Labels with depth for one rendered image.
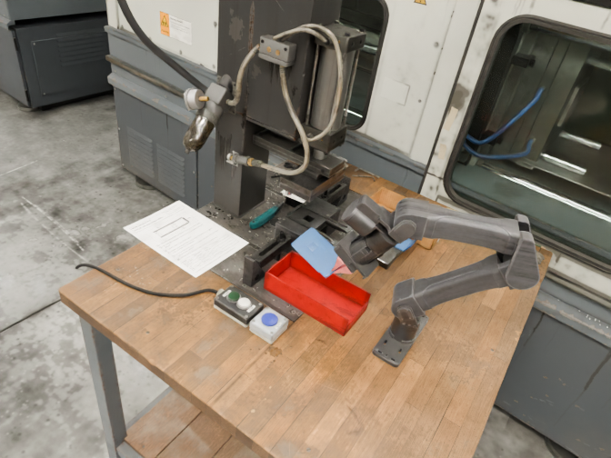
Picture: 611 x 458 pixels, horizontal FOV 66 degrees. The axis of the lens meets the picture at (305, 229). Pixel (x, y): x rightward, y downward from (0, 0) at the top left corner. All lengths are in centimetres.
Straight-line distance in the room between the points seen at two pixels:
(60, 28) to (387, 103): 294
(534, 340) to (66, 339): 195
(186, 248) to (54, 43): 304
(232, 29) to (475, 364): 102
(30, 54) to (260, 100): 305
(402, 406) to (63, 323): 175
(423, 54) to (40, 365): 195
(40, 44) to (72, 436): 291
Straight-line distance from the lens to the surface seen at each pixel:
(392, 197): 165
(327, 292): 128
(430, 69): 178
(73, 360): 233
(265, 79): 126
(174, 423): 183
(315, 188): 124
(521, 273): 105
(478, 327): 135
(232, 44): 130
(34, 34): 416
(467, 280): 108
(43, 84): 427
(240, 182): 143
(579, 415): 221
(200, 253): 136
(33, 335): 246
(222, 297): 120
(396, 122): 188
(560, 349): 203
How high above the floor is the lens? 178
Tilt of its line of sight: 36 degrees down
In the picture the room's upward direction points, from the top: 10 degrees clockwise
